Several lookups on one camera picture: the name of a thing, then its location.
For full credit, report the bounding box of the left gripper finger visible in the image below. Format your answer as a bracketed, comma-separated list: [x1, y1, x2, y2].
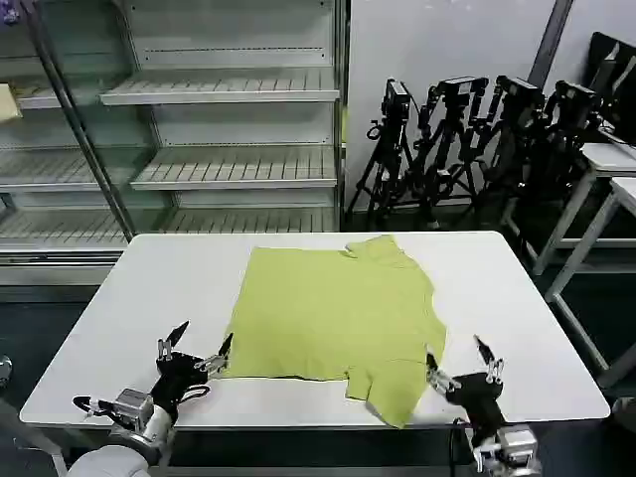
[156, 320, 191, 361]
[193, 332, 235, 373]

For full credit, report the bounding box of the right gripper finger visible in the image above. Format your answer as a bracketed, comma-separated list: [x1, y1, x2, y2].
[424, 352, 459, 395]
[473, 334, 507, 385]

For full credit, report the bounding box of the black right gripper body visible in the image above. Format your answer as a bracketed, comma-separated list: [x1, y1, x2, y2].
[445, 371, 507, 444]

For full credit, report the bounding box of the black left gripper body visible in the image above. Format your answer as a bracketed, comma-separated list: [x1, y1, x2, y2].
[150, 350, 211, 424]

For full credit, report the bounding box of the yellow-green shirt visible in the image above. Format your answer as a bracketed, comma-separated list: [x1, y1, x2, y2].
[220, 235, 448, 430]

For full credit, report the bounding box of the white rounded table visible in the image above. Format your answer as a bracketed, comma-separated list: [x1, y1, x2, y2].
[18, 231, 611, 466]

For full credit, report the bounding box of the glass-fronted grey shelf rack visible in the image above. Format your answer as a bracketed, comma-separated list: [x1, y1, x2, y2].
[0, 0, 136, 301]

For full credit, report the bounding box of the empty grey metal shelf rack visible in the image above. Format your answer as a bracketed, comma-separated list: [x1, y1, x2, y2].
[97, 0, 350, 236]

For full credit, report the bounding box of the black computer monitor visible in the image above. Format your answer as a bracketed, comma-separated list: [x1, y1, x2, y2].
[588, 30, 636, 146]

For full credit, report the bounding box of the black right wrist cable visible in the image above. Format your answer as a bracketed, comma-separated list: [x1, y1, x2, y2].
[448, 415, 476, 477]

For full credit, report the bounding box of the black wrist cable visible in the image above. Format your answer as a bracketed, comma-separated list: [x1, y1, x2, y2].
[448, 415, 476, 477]
[72, 383, 211, 419]

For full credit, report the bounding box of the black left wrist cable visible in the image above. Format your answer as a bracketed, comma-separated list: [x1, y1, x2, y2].
[72, 383, 211, 419]

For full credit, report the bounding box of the black camera on tripod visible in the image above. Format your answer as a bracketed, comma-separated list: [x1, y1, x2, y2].
[410, 75, 493, 228]
[346, 78, 429, 226]
[476, 75, 551, 235]
[521, 79, 605, 239]

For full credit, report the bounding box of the grey slanted wall beam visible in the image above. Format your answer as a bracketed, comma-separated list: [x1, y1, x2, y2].
[527, 0, 573, 103]

